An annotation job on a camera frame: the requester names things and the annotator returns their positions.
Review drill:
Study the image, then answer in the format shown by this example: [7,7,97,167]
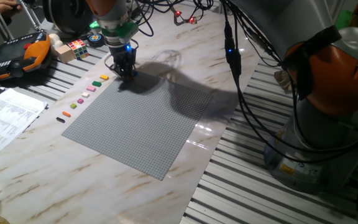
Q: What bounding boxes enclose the black filament spool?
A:
[42,0,95,35]

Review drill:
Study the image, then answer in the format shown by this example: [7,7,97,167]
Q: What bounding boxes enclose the green cloth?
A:
[336,9,354,30]

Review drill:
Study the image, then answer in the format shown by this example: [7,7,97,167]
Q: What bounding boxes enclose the green wrist mount plate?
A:
[88,21,139,40]

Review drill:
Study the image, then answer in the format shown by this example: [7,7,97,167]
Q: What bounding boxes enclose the thin metal rod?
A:
[20,0,42,32]

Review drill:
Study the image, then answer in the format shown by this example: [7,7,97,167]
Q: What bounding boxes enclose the shiny metal bracket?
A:
[273,70,293,93]

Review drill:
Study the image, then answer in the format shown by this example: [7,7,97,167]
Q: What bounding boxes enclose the person's hand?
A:
[0,0,23,18]

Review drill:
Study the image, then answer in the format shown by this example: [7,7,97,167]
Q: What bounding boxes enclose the black cable bundle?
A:
[129,0,358,164]

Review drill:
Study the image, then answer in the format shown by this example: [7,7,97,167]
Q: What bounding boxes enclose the Rubik's cube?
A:
[67,39,90,61]

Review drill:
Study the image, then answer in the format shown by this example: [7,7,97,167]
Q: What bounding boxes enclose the printed paper sheet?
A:
[0,88,48,169]

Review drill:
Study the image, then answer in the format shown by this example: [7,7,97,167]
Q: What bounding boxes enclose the grey Lego baseplate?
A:
[62,70,214,181]

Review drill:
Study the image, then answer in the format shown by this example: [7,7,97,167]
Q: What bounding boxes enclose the marble pattern mat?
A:
[0,0,264,224]

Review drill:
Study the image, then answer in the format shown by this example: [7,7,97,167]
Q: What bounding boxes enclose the plain wooden cube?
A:
[55,44,76,64]

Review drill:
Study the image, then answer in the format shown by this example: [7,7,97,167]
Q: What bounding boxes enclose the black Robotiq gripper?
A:
[109,45,138,82]

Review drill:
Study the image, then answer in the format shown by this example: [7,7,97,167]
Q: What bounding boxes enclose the black round puck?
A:
[87,32,105,48]

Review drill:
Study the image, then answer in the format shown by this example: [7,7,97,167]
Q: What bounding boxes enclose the black orange teach pendant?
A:
[0,32,53,82]

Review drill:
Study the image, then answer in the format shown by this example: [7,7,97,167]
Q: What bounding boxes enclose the white rounded figurine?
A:
[48,33,64,56]

